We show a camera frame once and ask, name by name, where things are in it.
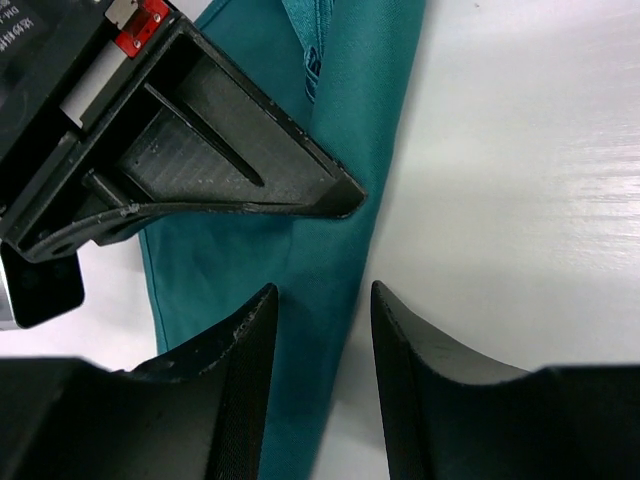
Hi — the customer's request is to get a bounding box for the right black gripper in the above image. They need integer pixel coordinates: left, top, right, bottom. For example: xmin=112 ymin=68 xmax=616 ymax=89
xmin=1 ymin=1 xmax=178 ymax=328

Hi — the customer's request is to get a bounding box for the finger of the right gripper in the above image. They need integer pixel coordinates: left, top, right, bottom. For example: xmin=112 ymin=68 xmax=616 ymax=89
xmin=18 ymin=19 xmax=366 ymax=261

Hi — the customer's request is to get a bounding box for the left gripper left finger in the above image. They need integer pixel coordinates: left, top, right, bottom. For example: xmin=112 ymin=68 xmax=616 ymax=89
xmin=1 ymin=284 xmax=278 ymax=479

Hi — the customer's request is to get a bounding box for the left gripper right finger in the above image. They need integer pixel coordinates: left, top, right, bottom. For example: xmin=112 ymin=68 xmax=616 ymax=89
xmin=371 ymin=282 xmax=639 ymax=479

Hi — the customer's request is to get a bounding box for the teal cloth napkin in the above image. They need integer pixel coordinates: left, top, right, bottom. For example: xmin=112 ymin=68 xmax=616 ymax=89
xmin=140 ymin=1 xmax=425 ymax=479

